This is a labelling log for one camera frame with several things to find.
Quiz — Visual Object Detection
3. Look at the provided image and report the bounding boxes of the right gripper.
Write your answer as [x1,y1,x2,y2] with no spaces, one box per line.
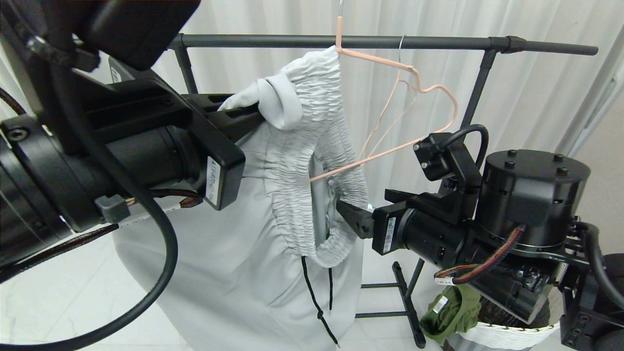
[336,193,482,269]

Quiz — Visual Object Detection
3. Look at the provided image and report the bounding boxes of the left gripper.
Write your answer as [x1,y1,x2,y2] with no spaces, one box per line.
[97,93,266,211]

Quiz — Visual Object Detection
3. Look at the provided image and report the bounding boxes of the pale grey trousers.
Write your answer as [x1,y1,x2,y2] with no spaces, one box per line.
[113,45,370,351]

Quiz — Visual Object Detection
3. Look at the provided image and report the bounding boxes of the pink clothes hanger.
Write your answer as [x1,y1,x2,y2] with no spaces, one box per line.
[310,0,459,183]
[358,35,421,159]

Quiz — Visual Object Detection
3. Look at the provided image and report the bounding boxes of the black clothes rack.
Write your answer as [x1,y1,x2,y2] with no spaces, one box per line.
[168,33,599,349]

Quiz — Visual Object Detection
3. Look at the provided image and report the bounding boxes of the white laundry basket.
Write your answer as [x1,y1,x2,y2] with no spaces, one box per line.
[441,288,566,351]

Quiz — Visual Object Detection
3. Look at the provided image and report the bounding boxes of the green garment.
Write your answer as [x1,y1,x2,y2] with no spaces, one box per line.
[419,284,482,347]

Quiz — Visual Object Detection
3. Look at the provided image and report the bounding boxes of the white curtain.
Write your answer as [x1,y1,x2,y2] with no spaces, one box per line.
[0,0,624,254]

